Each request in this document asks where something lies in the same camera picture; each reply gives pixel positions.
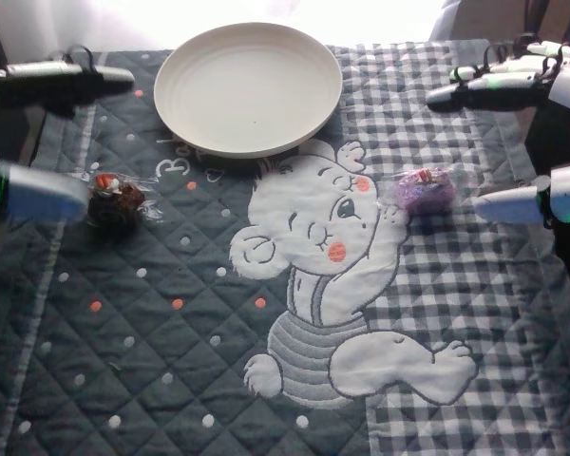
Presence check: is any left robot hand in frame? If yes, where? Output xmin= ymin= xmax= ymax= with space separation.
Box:
xmin=425 ymin=32 xmax=570 ymax=229

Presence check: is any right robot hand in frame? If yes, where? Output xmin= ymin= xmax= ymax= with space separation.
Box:
xmin=0 ymin=44 xmax=136 ymax=225

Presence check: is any small brown object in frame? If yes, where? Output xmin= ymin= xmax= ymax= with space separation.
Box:
xmin=384 ymin=165 xmax=476 ymax=218

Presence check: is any dark candy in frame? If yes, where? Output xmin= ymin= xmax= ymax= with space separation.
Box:
xmin=78 ymin=168 xmax=165 ymax=229

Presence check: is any white round plate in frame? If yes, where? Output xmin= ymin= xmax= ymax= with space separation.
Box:
xmin=153 ymin=19 xmax=344 ymax=160

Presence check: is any grey quilt with printed bear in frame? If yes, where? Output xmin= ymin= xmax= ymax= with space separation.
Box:
xmin=0 ymin=37 xmax=570 ymax=456

